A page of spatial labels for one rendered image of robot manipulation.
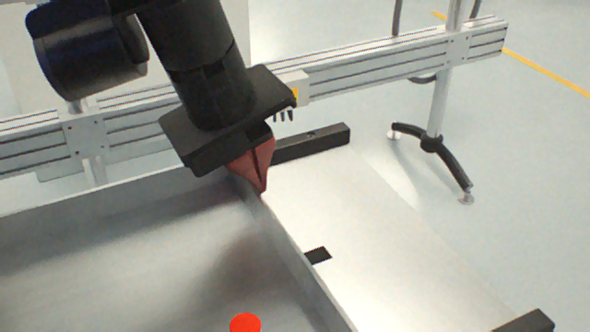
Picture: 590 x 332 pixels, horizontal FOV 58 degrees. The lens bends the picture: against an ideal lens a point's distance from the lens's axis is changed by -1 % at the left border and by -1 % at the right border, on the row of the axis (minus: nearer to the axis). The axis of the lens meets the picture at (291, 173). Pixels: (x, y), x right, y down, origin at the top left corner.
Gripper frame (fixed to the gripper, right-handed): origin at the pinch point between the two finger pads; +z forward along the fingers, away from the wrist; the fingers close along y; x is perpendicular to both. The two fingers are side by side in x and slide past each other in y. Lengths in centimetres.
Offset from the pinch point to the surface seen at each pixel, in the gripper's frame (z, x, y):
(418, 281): 5.1, 14.5, -6.4
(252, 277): 1.3, 8.0, 4.9
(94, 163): 44, -86, 24
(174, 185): -0.8, -4.7, 6.7
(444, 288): 5.6, 16.0, -7.8
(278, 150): 2.3, -5.1, -4.1
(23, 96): 45, -144, 38
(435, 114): 92, -85, -80
